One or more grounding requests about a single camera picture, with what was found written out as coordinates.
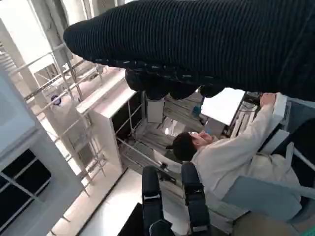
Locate bare left hand, blue tape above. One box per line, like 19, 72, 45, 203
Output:
141, 161, 210, 236

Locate white cabinet with dark doors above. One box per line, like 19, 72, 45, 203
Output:
76, 71, 145, 173

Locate right hand in black glove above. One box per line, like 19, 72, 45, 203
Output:
63, 0, 315, 100

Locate white framed panel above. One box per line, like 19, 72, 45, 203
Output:
147, 100, 165, 123

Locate metal scaffold rack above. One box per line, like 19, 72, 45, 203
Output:
0, 44, 128, 197

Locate grey office chair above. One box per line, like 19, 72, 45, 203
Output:
221, 142, 315, 223

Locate large white cabinet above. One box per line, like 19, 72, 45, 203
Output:
0, 66, 86, 236

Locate green cutting mat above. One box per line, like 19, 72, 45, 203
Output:
296, 225, 315, 236

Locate white desk board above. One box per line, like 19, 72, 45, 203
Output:
200, 87, 247, 126

